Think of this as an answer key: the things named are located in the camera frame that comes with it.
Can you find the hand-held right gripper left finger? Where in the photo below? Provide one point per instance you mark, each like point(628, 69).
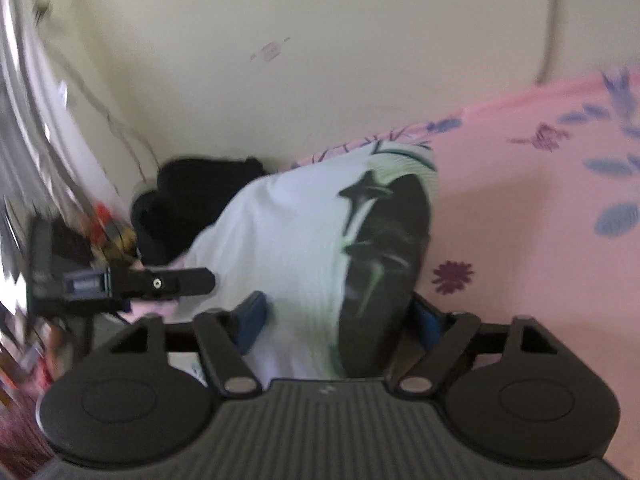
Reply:
point(252, 320)

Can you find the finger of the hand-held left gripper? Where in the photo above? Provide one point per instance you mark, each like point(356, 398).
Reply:
point(165, 282)

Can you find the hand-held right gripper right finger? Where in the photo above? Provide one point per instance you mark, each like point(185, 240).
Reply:
point(427, 322)

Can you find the white printed t-shirt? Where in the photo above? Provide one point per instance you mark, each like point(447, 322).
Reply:
point(300, 260)

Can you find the power strip with plugs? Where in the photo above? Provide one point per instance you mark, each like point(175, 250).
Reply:
point(102, 230)

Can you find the black cloth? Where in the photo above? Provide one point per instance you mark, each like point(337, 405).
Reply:
point(185, 200)

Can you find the pink floral bedsheet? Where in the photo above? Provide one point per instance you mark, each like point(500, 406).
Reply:
point(525, 210)

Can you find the small pink wall sticker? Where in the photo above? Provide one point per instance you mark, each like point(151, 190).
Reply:
point(270, 51)

